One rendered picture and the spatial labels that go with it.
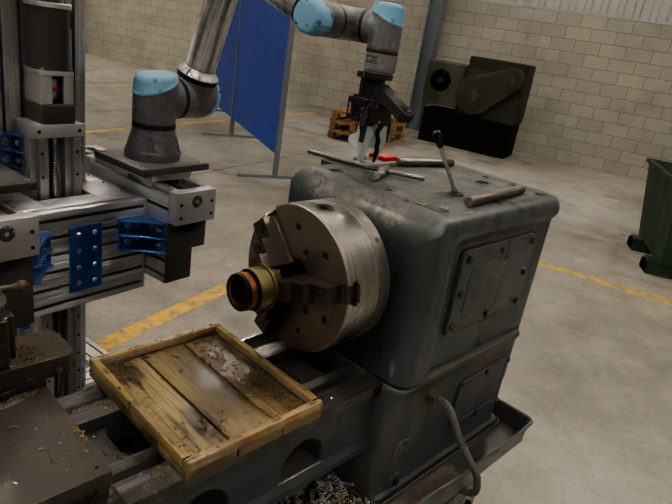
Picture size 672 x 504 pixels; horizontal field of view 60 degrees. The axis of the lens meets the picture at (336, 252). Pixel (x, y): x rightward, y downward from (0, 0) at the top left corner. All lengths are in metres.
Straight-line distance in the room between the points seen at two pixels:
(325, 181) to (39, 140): 0.70
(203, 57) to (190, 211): 0.43
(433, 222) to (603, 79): 9.94
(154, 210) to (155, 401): 0.65
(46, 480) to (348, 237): 0.64
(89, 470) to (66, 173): 0.95
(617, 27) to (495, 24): 1.98
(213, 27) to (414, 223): 0.82
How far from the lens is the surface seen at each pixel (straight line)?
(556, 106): 11.13
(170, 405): 1.15
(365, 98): 1.45
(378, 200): 1.27
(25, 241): 1.38
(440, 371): 1.42
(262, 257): 1.16
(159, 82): 1.65
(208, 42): 1.72
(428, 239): 1.17
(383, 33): 1.41
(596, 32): 11.09
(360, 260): 1.13
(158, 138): 1.67
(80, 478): 0.90
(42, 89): 1.60
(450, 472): 1.67
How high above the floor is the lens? 1.57
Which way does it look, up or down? 21 degrees down
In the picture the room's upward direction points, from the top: 9 degrees clockwise
